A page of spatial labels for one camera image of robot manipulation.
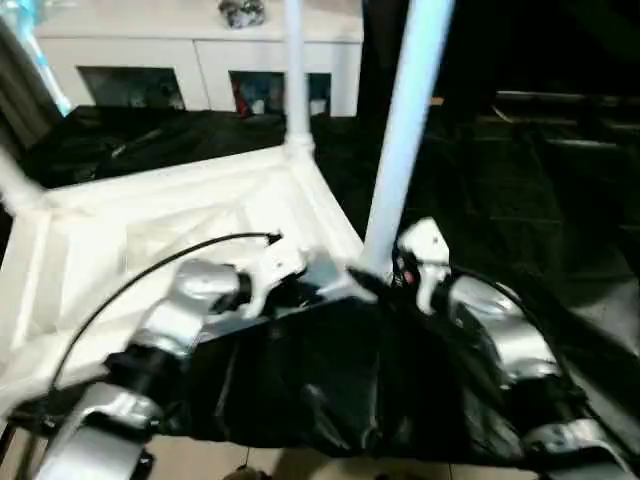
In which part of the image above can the grey curtain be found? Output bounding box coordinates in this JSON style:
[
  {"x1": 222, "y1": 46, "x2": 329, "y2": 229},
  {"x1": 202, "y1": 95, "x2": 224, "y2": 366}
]
[{"x1": 0, "y1": 19, "x2": 62, "y2": 149}]

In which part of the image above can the black mat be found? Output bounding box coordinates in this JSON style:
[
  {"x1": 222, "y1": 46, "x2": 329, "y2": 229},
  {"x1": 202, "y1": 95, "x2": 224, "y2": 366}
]
[{"x1": 0, "y1": 104, "x2": 640, "y2": 464}]

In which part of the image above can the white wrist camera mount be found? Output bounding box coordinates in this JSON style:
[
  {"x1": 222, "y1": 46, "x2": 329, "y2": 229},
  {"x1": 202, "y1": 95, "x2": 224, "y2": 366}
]
[
  {"x1": 398, "y1": 218, "x2": 450, "y2": 316},
  {"x1": 241, "y1": 246, "x2": 315, "y2": 320}
]

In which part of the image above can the white plastic table leg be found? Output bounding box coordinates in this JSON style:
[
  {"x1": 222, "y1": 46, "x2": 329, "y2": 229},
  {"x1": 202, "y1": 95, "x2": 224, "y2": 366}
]
[
  {"x1": 281, "y1": 0, "x2": 317, "y2": 152},
  {"x1": 0, "y1": 146, "x2": 45, "y2": 212},
  {"x1": 361, "y1": 0, "x2": 452, "y2": 275}
]

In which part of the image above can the clear bag on cabinet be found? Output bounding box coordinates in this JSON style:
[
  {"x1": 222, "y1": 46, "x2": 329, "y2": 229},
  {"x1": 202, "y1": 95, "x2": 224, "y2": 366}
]
[{"x1": 216, "y1": 0, "x2": 267, "y2": 30}]

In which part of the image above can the black box with beige label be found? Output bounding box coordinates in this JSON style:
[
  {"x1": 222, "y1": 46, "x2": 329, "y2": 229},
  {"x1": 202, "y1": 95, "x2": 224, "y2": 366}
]
[{"x1": 359, "y1": 0, "x2": 496, "y2": 131}]

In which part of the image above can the white plastic table top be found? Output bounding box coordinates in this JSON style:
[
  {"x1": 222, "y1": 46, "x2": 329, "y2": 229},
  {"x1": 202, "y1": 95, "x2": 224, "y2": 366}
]
[{"x1": 0, "y1": 141, "x2": 370, "y2": 412}]

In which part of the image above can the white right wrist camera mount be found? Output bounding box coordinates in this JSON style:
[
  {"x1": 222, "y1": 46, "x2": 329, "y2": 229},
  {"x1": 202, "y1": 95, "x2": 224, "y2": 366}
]
[{"x1": 398, "y1": 218, "x2": 450, "y2": 316}]

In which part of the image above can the blue white package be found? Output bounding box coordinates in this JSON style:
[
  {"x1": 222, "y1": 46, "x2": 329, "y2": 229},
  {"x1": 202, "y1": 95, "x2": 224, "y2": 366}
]
[{"x1": 14, "y1": 14, "x2": 75, "y2": 117}]

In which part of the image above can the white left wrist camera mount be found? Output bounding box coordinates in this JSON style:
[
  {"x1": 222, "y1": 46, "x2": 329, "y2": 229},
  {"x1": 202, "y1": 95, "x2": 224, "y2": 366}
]
[{"x1": 241, "y1": 246, "x2": 315, "y2": 320}]

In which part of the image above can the black television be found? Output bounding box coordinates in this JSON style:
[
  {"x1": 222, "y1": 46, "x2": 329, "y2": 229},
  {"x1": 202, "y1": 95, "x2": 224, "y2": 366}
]
[{"x1": 492, "y1": 0, "x2": 640, "y2": 126}]

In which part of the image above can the white cabinet with glass doors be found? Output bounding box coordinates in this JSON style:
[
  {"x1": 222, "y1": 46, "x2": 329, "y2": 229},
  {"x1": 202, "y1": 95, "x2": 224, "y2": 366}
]
[{"x1": 33, "y1": 0, "x2": 365, "y2": 117}]

